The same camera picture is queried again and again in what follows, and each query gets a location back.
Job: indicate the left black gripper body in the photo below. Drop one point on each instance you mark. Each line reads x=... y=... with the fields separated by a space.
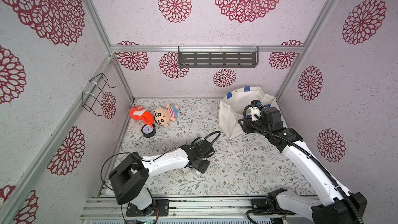
x=203 y=165

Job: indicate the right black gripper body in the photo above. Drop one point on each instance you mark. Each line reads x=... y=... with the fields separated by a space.
x=245 y=125

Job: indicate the white canvas tote bag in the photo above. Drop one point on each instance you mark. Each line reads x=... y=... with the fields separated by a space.
x=231 y=108

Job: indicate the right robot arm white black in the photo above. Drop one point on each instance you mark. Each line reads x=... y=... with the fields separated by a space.
x=333 y=203

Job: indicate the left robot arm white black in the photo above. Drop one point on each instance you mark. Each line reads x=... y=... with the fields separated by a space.
x=128 y=178

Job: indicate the clear compass box barcode label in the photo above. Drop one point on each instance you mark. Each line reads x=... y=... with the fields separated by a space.
x=186 y=171

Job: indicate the cartoon boy plush doll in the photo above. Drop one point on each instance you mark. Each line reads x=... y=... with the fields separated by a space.
x=162 y=116

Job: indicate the small black alarm clock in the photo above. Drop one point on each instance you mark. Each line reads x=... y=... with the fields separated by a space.
x=148 y=130

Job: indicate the red plush toy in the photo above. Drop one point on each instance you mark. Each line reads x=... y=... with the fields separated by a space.
x=141 y=114

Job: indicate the aluminium front rail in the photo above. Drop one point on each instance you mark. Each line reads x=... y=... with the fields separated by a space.
x=178 y=207

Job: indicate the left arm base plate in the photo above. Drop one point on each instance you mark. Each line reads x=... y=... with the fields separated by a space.
x=159 y=208

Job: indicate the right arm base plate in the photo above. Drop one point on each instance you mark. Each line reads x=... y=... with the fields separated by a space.
x=263 y=206

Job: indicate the grey wall shelf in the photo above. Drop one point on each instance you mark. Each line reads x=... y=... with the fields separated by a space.
x=220 y=59

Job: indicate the black wire wall rack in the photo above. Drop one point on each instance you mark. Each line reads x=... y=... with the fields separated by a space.
x=100 y=101

